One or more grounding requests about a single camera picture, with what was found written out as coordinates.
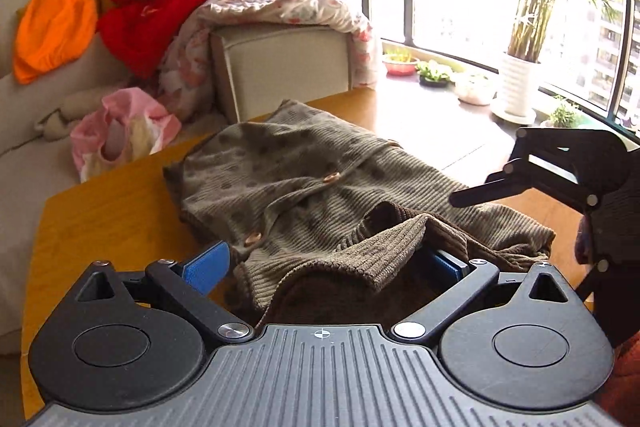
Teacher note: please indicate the person's right forearm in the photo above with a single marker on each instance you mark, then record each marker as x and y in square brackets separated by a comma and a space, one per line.
[627, 382]

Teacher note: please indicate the black pot with green plant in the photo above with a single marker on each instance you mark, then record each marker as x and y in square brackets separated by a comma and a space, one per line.
[434, 74]

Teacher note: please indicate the red jacket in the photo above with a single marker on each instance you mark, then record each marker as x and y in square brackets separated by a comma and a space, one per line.
[160, 2]

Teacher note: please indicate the white bowl planter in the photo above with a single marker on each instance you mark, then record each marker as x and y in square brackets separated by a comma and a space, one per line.
[474, 89]

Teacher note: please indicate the beige sofa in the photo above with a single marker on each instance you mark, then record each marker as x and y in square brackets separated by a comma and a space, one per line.
[30, 147]

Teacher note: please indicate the pink plastic bag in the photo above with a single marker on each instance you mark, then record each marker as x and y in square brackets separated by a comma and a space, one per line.
[130, 117]

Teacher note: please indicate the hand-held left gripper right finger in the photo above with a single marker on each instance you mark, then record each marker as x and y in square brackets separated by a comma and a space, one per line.
[448, 265]

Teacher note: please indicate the orange pumpkin cushion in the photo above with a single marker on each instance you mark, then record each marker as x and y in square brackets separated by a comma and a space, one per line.
[55, 27]

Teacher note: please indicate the brown knit cardigan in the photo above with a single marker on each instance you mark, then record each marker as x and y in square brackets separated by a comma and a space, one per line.
[310, 202]

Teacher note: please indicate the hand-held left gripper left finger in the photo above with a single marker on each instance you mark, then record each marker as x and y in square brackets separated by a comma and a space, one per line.
[210, 264]

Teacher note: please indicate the small green potted plant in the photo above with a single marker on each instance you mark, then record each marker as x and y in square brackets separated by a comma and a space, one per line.
[562, 114]

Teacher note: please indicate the potted palm plant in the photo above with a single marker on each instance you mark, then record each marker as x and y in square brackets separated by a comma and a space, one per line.
[520, 82]

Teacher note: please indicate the pink bowl with sprouts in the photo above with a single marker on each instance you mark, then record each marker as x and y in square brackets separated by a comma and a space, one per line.
[400, 64]

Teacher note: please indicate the floral quilt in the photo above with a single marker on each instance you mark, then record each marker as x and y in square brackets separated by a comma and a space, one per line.
[320, 7]

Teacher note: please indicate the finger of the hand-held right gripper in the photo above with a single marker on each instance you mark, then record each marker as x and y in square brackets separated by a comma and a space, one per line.
[500, 191]
[545, 141]

